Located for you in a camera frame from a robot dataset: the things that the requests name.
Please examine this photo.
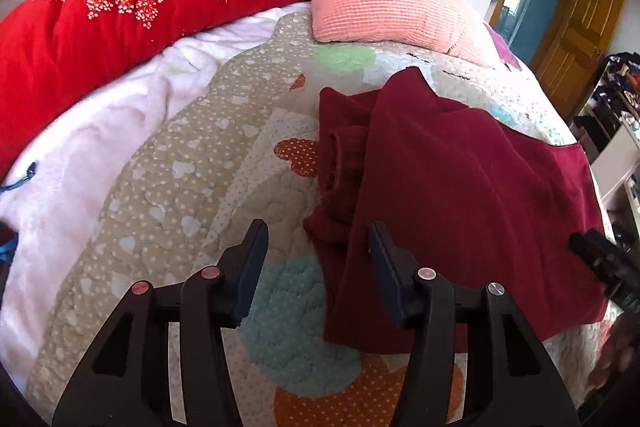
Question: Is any open shelf with clothes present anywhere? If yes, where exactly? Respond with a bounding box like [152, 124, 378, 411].
[570, 52, 640, 158]

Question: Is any dark red sweater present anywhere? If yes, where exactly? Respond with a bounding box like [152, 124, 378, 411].
[302, 67, 608, 355]

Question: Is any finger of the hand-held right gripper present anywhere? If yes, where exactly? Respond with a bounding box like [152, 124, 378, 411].
[569, 229, 640, 308]

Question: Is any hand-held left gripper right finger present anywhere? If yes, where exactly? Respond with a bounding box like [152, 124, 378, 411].
[367, 222, 581, 427]

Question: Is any red floral quilt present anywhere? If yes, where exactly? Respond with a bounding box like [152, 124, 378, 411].
[0, 0, 312, 180]

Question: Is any wooden panel door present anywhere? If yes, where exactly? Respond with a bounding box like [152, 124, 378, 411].
[530, 0, 628, 118]

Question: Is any quilted patchwork bedspread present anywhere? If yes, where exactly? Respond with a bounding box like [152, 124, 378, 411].
[25, 4, 621, 427]

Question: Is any white fleece blanket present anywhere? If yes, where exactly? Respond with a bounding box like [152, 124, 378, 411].
[0, 2, 311, 398]

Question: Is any blue cord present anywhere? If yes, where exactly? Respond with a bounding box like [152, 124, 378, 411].
[0, 162, 38, 195]

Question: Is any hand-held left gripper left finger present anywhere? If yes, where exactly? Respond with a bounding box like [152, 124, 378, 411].
[51, 219, 270, 427]

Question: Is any white shelf unit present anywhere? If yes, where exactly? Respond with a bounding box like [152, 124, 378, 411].
[590, 122, 640, 238]

